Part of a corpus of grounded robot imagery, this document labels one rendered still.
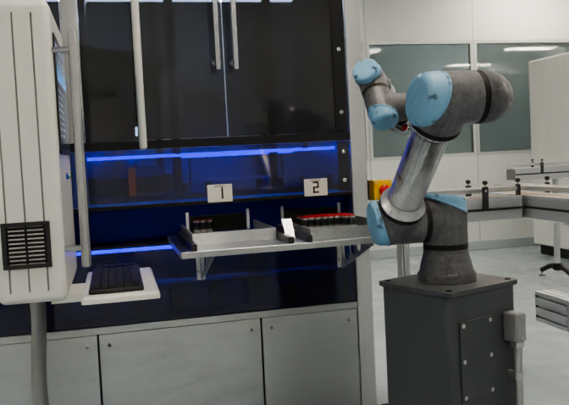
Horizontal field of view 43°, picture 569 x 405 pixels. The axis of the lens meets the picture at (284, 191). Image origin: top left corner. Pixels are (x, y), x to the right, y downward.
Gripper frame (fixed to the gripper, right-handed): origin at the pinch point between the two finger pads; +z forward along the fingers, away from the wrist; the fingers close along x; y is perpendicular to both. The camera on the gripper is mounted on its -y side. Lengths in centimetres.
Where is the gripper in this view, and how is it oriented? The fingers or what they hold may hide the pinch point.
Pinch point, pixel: (402, 125)
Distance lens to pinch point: 226.6
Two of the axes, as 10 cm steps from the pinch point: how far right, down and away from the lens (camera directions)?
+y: 6.2, 5.0, -6.1
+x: 6.3, -7.8, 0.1
